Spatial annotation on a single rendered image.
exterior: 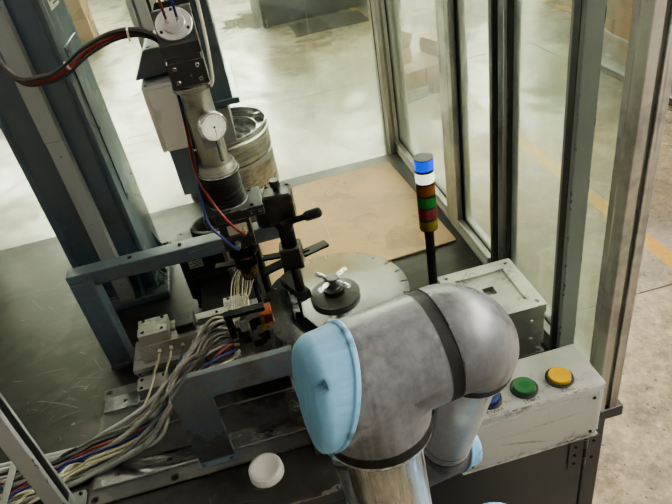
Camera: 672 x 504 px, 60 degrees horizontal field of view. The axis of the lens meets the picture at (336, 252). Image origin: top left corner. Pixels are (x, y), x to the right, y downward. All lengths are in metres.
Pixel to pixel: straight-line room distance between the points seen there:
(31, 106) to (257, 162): 0.63
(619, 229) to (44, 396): 1.37
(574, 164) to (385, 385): 0.63
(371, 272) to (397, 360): 0.82
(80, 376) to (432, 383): 1.25
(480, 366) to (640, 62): 0.52
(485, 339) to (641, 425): 1.77
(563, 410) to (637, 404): 1.20
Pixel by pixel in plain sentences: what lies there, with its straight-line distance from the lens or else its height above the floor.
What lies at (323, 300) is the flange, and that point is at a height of 0.96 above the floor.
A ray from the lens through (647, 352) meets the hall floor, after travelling 2.56.
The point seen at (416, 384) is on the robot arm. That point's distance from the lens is 0.55.
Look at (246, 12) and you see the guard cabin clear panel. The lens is 2.12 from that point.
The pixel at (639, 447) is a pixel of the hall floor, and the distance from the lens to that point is 2.26.
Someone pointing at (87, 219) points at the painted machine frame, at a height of 1.05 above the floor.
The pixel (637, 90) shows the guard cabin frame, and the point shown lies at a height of 1.42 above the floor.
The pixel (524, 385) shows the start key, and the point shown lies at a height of 0.91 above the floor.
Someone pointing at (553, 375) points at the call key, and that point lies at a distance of 1.17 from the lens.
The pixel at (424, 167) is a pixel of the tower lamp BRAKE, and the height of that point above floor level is 1.14.
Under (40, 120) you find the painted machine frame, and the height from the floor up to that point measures 1.34.
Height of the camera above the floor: 1.76
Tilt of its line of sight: 34 degrees down
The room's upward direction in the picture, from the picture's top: 11 degrees counter-clockwise
